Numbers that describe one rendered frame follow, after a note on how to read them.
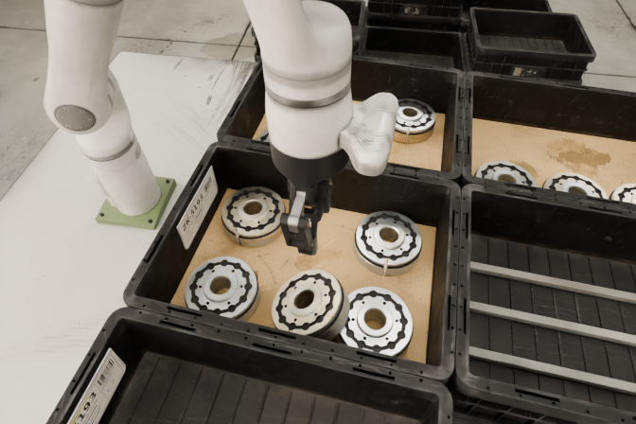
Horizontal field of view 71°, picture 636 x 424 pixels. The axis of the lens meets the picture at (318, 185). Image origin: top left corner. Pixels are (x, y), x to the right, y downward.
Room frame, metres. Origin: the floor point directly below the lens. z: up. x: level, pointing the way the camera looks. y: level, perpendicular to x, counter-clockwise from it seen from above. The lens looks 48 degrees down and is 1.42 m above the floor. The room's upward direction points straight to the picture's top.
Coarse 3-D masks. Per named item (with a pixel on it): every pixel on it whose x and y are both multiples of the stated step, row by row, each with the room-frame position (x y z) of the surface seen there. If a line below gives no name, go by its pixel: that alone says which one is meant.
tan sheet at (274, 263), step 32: (320, 224) 0.44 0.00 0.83; (352, 224) 0.44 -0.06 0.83; (416, 224) 0.44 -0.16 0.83; (256, 256) 0.38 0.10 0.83; (288, 256) 0.38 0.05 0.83; (320, 256) 0.38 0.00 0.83; (352, 256) 0.38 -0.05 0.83; (352, 288) 0.32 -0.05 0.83; (384, 288) 0.32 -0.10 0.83; (416, 288) 0.32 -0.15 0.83; (256, 320) 0.27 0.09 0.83; (416, 320) 0.27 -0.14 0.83; (416, 352) 0.23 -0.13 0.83
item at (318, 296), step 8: (296, 288) 0.30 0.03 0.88; (304, 288) 0.30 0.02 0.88; (312, 288) 0.29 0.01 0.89; (296, 296) 0.29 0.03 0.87; (320, 296) 0.28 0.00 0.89; (288, 304) 0.27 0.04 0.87; (312, 304) 0.27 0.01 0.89; (320, 304) 0.27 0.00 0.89; (296, 312) 0.26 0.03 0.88; (304, 312) 0.26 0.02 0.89; (312, 312) 0.26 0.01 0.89
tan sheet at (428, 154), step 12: (264, 120) 0.70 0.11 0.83; (444, 120) 0.70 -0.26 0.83; (396, 144) 0.63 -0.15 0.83; (408, 144) 0.63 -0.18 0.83; (420, 144) 0.63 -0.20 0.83; (432, 144) 0.63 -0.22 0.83; (396, 156) 0.60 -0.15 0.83; (408, 156) 0.60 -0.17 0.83; (420, 156) 0.60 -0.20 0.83; (432, 156) 0.60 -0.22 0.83; (432, 168) 0.57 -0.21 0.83
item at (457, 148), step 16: (256, 64) 0.75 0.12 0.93; (384, 64) 0.76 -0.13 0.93; (400, 64) 0.75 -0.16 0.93; (416, 64) 0.75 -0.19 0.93; (464, 80) 0.70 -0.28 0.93; (240, 96) 0.65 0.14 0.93; (464, 96) 0.66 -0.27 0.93; (224, 128) 0.57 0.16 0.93; (256, 144) 0.53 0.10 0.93; (432, 176) 0.46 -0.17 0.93; (448, 176) 0.46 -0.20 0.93
